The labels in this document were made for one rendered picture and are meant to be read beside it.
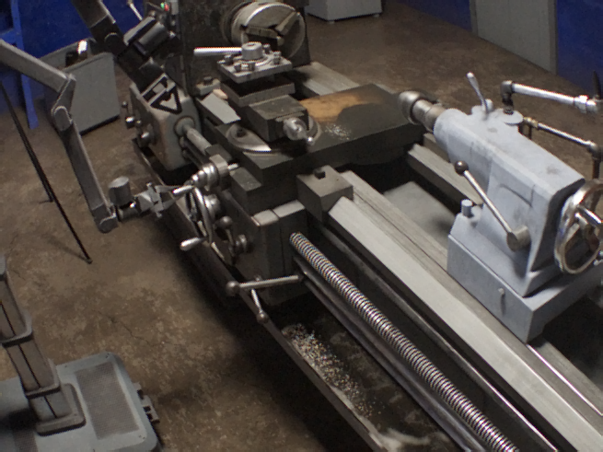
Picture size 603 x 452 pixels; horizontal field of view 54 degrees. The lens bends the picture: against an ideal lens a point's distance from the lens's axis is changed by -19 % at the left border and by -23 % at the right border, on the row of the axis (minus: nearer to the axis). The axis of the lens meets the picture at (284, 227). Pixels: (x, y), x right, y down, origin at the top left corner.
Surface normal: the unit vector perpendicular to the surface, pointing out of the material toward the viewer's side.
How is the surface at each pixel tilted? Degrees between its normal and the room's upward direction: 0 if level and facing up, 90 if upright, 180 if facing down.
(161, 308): 0
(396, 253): 36
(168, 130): 90
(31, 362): 90
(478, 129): 0
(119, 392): 0
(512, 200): 76
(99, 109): 90
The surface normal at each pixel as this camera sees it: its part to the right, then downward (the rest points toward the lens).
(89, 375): -0.10, -0.82
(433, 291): -0.59, -0.48
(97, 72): 0.54, 0.43
